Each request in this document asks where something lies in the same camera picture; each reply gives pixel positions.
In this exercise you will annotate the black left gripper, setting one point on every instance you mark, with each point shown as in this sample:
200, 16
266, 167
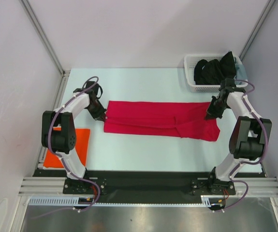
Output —
100, 116

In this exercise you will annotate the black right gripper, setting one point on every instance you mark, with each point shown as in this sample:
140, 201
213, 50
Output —
214, 110

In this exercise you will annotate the red t shirt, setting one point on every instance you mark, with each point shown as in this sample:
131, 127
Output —
174, 119

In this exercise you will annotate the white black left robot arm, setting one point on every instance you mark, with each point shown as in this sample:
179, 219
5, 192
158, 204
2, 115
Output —
58, 129

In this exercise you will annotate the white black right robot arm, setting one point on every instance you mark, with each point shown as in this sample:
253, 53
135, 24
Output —
249, 140

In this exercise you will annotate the black garment in basket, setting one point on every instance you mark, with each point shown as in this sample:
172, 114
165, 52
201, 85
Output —
215, 71

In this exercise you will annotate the light blue garment in basket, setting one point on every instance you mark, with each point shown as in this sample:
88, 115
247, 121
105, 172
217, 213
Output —
241, 76

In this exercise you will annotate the white perforated plastic basket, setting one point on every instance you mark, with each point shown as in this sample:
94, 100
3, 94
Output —
190, 62

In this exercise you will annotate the folded orange t shirt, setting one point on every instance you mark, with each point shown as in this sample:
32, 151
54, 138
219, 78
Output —
81, 146

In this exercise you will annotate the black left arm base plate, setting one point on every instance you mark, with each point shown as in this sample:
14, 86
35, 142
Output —
78, 187

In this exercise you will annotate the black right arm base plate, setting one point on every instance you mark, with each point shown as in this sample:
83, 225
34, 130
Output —
212, 187

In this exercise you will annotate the white slotted cable duct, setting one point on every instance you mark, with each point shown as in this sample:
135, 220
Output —
187, 201

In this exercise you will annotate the aluminium front frame rail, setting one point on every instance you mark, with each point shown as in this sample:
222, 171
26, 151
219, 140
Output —
53, 186

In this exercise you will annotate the aluminium right corner post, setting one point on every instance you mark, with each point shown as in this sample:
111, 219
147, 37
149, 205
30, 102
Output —
268, 8

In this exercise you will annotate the aluminium corner post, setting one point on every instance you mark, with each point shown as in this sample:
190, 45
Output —
268, 8
42, 35

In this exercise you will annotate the aluminium left corner post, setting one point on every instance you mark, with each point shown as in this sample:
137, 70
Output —
42, 35

